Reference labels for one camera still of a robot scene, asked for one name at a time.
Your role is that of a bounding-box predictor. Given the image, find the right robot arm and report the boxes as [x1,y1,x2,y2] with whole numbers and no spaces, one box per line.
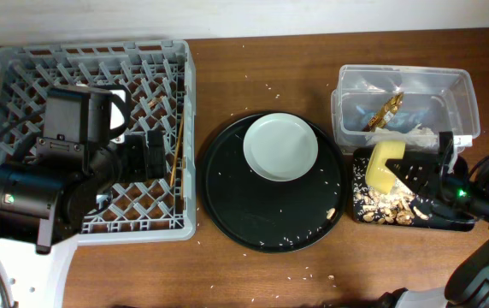
[373,155,489,308]

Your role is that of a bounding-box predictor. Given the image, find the food scraps and rice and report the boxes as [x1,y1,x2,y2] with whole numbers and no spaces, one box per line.
[352,157,430,226]

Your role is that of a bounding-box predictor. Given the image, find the white tissue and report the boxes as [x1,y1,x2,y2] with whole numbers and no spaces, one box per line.
[366,123,439,149]

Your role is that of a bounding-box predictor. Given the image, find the yellow bowl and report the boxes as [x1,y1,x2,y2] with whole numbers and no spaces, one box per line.
[365,140,406,194]

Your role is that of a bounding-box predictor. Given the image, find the wooden chopstick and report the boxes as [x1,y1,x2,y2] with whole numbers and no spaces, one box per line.
[169,112,185,187]
[180,156,186,200]

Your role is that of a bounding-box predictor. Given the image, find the brown snack wrapper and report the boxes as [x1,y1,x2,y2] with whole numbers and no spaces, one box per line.
[362,92,404,132]

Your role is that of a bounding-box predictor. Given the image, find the clear plastic waste bin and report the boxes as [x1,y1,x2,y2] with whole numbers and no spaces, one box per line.
[331,64,480,155]

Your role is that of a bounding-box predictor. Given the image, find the grey plastic dishwasher rack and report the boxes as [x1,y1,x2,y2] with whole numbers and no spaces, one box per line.
[0,40,197,246]

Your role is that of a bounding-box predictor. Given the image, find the light grey plate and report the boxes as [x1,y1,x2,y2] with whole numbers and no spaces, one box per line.
[243,113,319,182]

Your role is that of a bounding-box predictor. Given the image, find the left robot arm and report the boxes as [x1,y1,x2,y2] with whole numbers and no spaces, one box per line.
[0,86,165,307]

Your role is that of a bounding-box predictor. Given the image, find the round black serving tray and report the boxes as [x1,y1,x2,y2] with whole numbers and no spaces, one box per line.
[197,113,351,253]

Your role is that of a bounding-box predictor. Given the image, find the black rectangular waste tray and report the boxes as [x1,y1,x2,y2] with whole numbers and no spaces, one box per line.
[352,148,475,232]

